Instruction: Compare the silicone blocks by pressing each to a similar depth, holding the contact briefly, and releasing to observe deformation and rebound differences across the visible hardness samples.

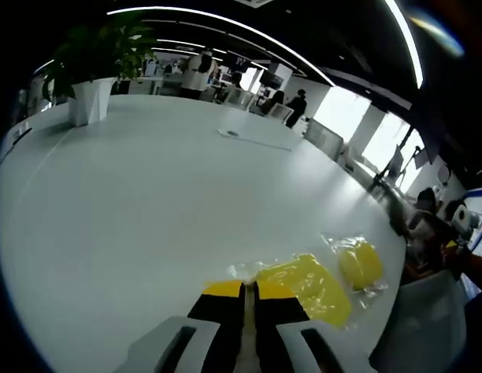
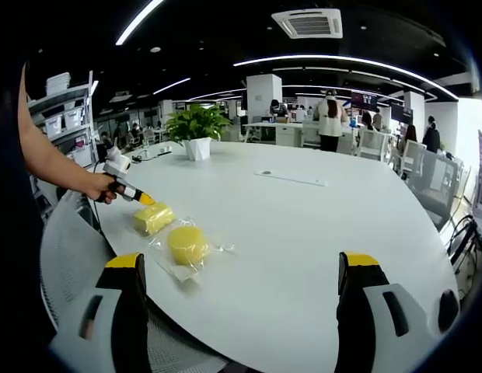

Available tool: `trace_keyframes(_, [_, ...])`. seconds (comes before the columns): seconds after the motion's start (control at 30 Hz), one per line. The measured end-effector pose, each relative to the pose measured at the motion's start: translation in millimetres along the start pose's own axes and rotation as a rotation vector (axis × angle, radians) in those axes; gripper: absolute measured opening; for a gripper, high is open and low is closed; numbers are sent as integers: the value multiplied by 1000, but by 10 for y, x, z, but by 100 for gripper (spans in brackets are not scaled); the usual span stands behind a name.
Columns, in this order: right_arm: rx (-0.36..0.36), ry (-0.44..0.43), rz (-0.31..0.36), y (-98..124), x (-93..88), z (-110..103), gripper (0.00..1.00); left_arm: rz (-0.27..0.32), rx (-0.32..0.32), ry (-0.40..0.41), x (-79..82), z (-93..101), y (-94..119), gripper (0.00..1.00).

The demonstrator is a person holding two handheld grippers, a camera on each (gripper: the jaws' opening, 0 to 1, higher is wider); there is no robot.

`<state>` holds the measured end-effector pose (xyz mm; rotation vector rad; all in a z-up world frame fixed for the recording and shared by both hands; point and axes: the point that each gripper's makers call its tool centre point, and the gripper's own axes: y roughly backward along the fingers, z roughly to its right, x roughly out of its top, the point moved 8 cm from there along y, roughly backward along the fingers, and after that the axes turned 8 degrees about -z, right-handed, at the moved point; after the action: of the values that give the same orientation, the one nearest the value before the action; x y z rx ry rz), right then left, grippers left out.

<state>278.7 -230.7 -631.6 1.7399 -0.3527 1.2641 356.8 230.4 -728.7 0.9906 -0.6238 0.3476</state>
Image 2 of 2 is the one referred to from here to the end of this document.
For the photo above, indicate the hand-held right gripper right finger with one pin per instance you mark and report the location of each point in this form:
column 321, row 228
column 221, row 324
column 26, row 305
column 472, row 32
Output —
column 365, row 311

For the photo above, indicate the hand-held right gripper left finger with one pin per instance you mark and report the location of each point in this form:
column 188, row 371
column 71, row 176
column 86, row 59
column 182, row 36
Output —
column 109, row 318

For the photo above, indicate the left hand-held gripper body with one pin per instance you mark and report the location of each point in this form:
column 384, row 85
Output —
column 116, row 165

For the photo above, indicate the yellow rectangular silicone block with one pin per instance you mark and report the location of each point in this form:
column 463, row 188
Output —
column 155, row 219

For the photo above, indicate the yellow round silicone block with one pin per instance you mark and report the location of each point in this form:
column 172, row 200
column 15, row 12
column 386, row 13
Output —
column 188, row 246

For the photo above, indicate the person's left hand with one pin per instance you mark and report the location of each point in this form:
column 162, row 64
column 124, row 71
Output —
column 97, row 188

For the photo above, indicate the small white desk object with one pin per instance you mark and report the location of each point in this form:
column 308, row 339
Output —
column 165, row 149

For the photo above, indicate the metal shelving rack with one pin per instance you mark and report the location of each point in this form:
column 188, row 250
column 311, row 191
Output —
column 87, row 116

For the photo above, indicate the clear plastic bag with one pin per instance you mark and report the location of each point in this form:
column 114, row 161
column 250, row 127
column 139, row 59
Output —
column 186, row 225

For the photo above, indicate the white storage box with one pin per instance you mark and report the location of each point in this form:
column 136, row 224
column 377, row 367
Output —
column 73, row 119
column 53, row 126

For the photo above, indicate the white mesh office chair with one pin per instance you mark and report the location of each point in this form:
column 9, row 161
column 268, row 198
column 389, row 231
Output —
column 77, row 248

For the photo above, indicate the black oval object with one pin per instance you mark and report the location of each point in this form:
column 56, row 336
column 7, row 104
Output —
column 448, row 311

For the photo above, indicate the potted green plant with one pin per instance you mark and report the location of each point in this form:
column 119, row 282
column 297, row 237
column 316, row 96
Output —
column 196, row 124

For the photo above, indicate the ceiling light strip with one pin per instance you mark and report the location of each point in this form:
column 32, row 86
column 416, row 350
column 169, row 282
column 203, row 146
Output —
column 322, row 56
column 217, row 94
column 138, row 24
column 171, row 86

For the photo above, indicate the white storage bin stack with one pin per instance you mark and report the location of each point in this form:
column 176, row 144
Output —
column 58, row 83

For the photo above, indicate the round yellow sponge in wrap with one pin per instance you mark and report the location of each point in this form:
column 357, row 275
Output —
column 221, row 248

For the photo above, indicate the person's dark shirt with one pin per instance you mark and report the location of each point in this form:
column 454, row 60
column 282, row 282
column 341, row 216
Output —
column 23, row 241

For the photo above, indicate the grey mesh office chair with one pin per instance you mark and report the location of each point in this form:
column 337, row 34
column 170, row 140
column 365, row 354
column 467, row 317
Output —
column 433, row 182

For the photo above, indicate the white office desk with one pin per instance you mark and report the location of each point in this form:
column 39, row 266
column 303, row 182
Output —
column 272, row 132

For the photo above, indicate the white office cabinet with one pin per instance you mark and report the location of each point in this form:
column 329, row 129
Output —
column 330, row 140

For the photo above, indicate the ceiling air conditioner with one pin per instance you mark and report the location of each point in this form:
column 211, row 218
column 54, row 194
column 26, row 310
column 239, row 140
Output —
column 307, row 23

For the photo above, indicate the dark wall screen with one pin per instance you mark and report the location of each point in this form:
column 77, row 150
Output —
column 363, row 100
column 402, row 112

